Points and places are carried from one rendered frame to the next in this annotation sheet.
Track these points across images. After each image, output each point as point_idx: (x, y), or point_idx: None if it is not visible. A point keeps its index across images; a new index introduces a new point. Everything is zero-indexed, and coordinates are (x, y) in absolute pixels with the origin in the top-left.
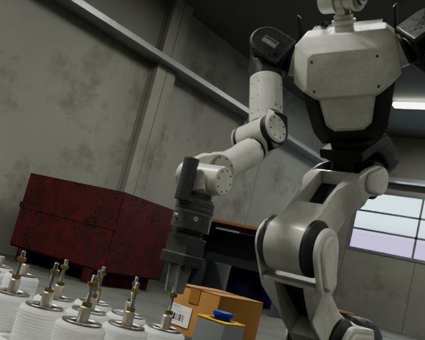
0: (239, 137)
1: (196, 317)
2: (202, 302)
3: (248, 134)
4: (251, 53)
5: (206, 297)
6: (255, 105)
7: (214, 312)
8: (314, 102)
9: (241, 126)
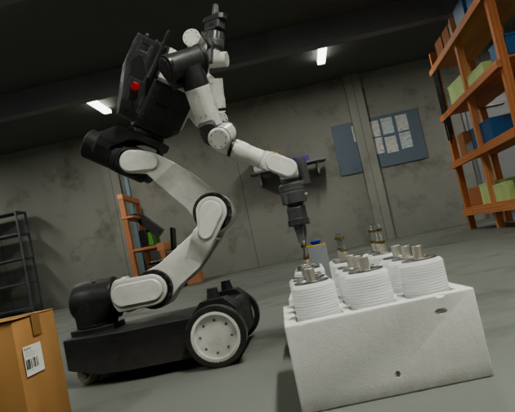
0: (231, 137)
1: (45, 348)
2: (43, 326)
3: (234, 136)
4: (199, 62)
5: (43, 319)
6: (217, 111)
7: (320, 240)
8: (188, 109)
9: (225, 127)
